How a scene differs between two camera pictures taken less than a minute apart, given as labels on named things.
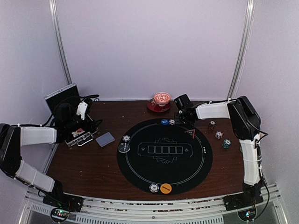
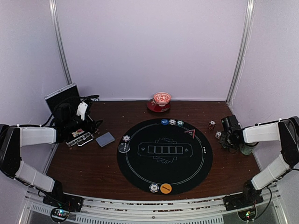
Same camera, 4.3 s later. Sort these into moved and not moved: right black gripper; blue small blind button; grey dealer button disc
Moved: right black gripper
Not moved: blue small blind button; grey dealer button disc
